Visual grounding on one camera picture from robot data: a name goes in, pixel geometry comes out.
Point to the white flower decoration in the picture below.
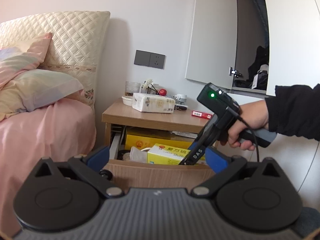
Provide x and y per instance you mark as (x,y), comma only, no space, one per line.
(148,87)

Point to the black right sleeve forearm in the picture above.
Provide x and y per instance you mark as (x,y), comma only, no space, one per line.
(295,111)

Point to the white face mask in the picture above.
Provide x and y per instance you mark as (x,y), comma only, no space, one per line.
(137,155)

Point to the white cabinet door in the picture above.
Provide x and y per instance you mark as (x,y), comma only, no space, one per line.
(213,42)
(294,43)

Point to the black car key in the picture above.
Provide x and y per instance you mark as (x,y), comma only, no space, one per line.
(180,107)

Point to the black clothes in cabinet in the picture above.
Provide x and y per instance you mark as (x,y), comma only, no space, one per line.
(261,58)

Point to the white bowl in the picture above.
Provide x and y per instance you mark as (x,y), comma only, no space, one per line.
(127,100)

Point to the pink bed sheet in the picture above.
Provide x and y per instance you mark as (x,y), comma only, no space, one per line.
(59,131)

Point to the white tissue pack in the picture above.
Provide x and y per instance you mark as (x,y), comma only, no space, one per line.
(150,103)

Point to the red cigarette pack on top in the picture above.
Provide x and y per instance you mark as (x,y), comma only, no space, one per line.
(201,115)

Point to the pink patterned pillow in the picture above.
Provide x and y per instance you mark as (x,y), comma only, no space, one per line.
(23,56)

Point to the metal cabinet hinge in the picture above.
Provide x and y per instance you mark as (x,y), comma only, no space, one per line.
(235,73)

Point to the white right cabinet door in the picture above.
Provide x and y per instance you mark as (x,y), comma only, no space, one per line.
(294,43)

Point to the white upper cabinet door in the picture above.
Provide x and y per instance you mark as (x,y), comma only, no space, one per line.
(213,42)

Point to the wooden nightstand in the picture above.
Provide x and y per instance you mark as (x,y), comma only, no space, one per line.
(118,117)

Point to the pastel striped pillow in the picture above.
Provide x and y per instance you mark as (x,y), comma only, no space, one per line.
(34,89)

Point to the red round ornament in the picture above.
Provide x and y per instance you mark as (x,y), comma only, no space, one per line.
(162,92)

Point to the wooden nightstand drawer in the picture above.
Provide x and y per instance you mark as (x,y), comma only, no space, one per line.
(127,174)

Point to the cream quilted headboard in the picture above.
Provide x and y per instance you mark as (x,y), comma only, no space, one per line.
(78,40)

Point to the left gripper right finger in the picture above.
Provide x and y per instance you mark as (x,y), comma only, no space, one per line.
(225,169)

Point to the large yellow box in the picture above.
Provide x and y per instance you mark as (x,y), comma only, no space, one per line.
(141,138)

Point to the yellow white medicine box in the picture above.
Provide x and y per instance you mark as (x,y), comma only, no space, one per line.
(165,155)

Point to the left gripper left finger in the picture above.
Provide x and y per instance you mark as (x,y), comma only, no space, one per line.
(90,169)

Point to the clear drinking glass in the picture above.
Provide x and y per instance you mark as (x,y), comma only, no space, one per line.
(131,88)

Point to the white plug adapter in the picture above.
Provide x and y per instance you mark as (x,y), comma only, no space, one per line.
(180,98)

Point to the grey wall socket panel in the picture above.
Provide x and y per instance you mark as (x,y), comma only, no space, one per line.
(149,59)

